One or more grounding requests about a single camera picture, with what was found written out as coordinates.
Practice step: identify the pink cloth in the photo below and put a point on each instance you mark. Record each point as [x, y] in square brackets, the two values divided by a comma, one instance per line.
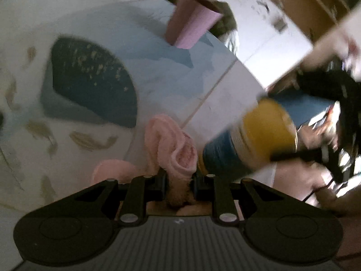
[169, 144]
[191, 22]

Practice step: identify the person's right forearm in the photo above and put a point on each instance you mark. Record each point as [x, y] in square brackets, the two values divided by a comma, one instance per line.
[330, 45]

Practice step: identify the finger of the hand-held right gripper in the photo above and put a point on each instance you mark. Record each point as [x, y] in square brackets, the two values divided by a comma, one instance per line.
[296, 155]
[284, 87]

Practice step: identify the dark green object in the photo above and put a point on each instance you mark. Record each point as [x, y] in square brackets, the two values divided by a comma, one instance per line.
[227, 19]

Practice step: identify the yellow and blue striped sock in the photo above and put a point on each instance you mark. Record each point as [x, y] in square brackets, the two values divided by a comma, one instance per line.
[262, 129]

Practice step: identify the leaf printed tablecloth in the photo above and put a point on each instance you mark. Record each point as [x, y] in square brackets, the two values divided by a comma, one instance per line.
[25, 152]

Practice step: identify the pink folded cloth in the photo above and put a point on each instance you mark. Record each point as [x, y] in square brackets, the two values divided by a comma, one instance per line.
[191, 22]

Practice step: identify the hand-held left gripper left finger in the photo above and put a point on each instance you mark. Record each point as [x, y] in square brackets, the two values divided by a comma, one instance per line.
[160, 185]

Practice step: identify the light blue plastic container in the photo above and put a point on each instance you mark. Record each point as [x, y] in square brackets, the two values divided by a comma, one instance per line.
[93, 82]

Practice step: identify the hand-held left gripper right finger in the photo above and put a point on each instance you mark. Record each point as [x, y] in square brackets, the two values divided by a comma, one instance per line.
[198, 186]

